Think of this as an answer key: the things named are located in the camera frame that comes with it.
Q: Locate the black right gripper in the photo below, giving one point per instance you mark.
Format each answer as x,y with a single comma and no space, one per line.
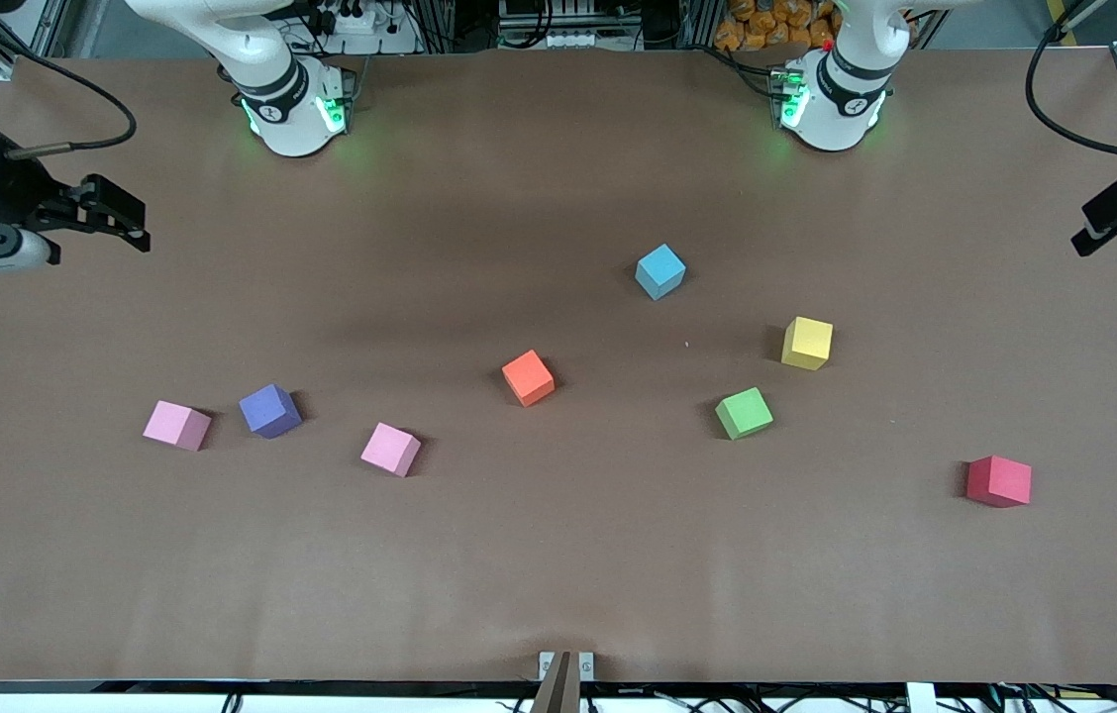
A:
12,197

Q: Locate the orange snack bag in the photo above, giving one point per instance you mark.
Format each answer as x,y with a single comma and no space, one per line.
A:
766,25

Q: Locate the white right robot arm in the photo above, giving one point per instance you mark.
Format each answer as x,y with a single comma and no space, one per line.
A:
286,109

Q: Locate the blue foam cube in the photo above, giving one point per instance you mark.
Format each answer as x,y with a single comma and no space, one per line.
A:
660,269

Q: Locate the white table leg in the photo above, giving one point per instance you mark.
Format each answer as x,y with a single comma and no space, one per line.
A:
920,698

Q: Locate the pink foam cube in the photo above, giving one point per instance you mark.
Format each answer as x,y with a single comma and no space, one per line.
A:
174,424
390,448

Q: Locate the orange foam cube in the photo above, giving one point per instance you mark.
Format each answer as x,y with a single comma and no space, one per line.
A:
528,376

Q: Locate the purple foam cube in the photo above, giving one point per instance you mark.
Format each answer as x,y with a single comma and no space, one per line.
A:
269,409

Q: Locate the small white bracket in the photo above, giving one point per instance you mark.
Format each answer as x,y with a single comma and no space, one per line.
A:
586,665
546,665

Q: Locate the white power strip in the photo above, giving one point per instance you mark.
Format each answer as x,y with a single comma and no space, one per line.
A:
355,20

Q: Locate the green foam cube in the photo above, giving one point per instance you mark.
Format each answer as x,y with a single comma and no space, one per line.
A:
744,411

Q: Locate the grey equipment rack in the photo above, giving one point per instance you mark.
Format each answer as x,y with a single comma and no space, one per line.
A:
568,25

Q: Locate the yellow foam cube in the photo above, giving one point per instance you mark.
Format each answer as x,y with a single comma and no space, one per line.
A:
807,342

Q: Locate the red foam cube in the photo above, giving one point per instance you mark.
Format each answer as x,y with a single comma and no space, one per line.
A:
999,480

